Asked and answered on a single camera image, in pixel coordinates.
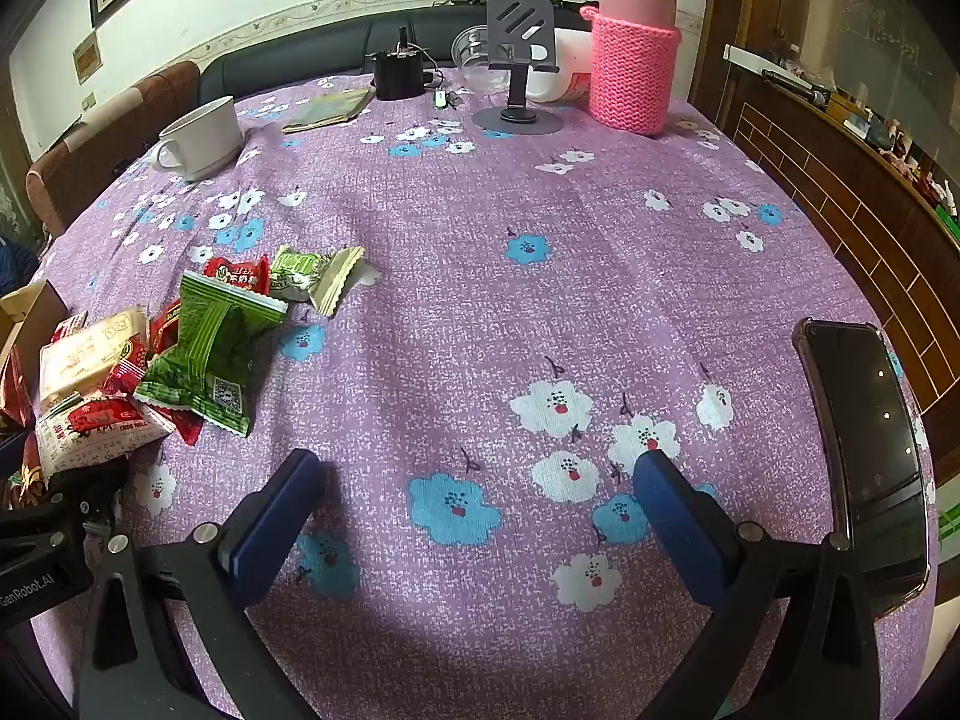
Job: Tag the wall paper sticker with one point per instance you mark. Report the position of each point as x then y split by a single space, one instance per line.
88 56

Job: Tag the red foil snack packet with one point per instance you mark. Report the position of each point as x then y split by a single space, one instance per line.
16 390

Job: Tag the beige snack packet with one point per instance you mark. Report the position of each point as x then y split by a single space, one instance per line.
82 356

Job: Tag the red crumpled snack packet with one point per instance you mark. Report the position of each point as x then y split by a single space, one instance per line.
124 376

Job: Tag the white cup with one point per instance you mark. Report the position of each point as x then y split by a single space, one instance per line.
206 135

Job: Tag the purple floral tablecloth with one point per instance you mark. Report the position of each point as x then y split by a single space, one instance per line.
465 300

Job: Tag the brown armchair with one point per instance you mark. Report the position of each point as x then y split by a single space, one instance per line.
150 90

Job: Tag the small red snack packet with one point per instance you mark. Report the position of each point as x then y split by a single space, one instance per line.
236 272

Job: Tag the light green snack packet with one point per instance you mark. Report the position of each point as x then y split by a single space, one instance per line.
300 274

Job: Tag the white plastic jug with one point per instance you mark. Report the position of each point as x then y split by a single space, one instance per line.
571 67

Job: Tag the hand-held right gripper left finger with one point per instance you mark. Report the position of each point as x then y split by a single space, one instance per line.
270 521

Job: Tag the clear plastic bowl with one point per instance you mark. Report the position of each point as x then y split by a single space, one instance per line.
471 52

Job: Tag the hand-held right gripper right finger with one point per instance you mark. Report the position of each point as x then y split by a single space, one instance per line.
679 521

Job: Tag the white red snack packet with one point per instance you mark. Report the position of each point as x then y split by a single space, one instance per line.
90 427

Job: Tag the wooden framed glass partition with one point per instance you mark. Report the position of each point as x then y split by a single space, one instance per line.
847 7

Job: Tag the black square container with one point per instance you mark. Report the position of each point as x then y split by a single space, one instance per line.
397 79

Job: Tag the large green snack packet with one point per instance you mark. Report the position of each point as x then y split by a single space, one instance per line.
199 360

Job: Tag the black leather sofa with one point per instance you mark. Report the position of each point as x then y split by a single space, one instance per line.
300 52

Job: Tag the olive green pouch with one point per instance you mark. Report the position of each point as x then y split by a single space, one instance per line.
330 109

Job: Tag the wooden brick-pattern counter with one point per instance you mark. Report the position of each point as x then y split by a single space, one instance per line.
825 157

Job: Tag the cardboard box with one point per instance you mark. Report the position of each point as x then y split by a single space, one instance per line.
30 307

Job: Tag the black smartphone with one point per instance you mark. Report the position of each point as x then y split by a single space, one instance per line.
862 435

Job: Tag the pink thermos with knitted sleeve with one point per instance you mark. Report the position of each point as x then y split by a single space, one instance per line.
630 75

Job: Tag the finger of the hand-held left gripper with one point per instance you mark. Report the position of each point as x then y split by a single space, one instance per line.
90 487

